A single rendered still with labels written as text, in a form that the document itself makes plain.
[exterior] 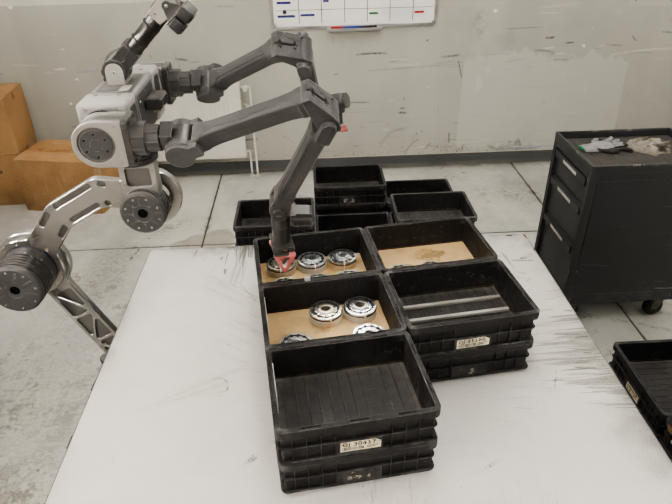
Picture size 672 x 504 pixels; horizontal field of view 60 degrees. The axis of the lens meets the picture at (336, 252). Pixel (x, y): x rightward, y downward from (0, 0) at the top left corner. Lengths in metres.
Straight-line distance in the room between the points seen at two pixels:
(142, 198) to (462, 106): 3.41
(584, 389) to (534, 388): 0.15
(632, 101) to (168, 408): 4.45
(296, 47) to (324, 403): 1.01
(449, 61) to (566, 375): 3.22
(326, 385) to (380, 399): 0.15
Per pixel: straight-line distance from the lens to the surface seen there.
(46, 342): 3.44
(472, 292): 2.01
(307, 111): 1.43
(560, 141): 3.21
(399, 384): 1.65
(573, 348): 2.07
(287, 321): 1.86
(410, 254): 2.18
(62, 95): 5.04
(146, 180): 1.91
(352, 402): 1.60
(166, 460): 1.71
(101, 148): 1.59
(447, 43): 4.72
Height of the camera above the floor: 1.98
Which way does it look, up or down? 32 degrees down
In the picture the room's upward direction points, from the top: 1 degrees counter-clockwise
